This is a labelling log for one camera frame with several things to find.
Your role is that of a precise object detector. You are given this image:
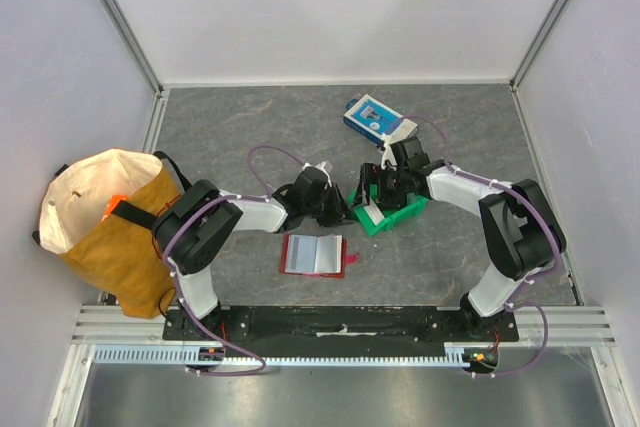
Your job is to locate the brown paper tote bag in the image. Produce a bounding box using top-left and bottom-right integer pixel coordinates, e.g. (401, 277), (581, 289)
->
(35, 148), (191, 319)

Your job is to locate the blue white product box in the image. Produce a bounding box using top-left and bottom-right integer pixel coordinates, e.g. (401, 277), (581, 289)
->
(343, 94), (418, 148)

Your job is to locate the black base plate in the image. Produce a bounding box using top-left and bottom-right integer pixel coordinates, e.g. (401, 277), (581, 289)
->
(162, 306), (519, 349)

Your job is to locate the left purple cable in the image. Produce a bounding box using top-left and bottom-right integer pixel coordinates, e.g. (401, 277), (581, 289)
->
(162, 145), (306, 378)

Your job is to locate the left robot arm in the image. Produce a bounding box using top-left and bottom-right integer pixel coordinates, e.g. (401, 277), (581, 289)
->
(151, 163), (355, 340)

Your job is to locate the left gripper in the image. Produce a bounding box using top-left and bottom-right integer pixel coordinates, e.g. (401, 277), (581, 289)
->
(303, 182), (358, 228)

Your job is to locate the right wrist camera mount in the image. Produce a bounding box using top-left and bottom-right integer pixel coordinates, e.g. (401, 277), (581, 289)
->
(378, 134), (397, 170)

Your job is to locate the grey slotted cable duct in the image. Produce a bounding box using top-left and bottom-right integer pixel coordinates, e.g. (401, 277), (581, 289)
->
(92, 344), (474, 366)

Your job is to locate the red card holder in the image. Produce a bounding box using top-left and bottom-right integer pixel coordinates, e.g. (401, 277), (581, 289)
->
(279, 234), (360, 278)

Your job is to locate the orange item in bag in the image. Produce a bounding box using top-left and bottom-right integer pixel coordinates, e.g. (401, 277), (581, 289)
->
(101, 194), (128, 221)

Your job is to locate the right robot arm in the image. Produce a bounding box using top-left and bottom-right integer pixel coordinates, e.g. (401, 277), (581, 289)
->
(350, 136), (566, 341)

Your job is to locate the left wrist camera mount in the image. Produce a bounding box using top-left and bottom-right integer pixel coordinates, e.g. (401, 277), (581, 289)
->
(301, 160), (333, 186)

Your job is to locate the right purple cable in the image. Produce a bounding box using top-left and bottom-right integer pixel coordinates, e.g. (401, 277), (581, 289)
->
(389, 114), (569, 379)

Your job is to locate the green plastic bin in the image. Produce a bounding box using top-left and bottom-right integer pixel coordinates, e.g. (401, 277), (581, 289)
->
(347, 186), (428, 237)

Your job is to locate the white credit card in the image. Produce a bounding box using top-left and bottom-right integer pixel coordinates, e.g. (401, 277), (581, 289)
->
(363, 202), (385, 226)

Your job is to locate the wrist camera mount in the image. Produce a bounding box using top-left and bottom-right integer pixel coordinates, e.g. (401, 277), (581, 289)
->
(301, 160), (333, 186)
(378, 134), (397, 170)

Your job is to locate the purple cable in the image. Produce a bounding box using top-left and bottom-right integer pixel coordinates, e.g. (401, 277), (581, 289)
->
(162, 145), (306, 378)
(389, 114), (569, 379)

